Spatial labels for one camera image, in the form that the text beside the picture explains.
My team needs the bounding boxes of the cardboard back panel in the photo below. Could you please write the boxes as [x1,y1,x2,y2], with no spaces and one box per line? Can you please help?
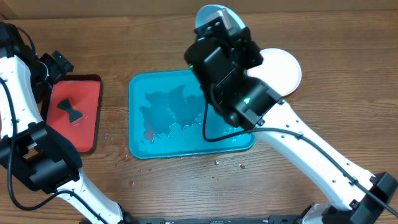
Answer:
[1,0,397,19]

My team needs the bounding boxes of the green and tan sponge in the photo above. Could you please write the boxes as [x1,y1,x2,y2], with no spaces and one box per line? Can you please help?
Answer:
[57,99,83,123]

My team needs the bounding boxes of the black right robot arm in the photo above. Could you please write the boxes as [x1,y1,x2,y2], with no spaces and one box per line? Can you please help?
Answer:
[184,14,397,223]

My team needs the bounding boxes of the dark red water tray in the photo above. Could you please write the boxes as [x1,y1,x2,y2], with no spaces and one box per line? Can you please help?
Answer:
[40,74,103,154]

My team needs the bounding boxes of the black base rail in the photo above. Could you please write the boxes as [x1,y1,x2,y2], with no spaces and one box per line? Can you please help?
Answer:
[127,215,302,224]

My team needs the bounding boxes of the blue plastic tray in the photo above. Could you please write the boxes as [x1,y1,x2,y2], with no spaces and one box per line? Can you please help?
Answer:
[128,70,256,159]

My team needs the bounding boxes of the light blue plate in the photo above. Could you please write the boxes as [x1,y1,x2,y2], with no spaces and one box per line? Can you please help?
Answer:
[195,4,246,34]

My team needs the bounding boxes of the white plate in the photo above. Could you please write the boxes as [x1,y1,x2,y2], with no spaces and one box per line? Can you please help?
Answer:
[247,48,302,96]

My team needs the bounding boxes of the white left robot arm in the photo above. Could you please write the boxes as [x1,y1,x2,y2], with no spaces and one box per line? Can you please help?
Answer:
[1,22,137,223]

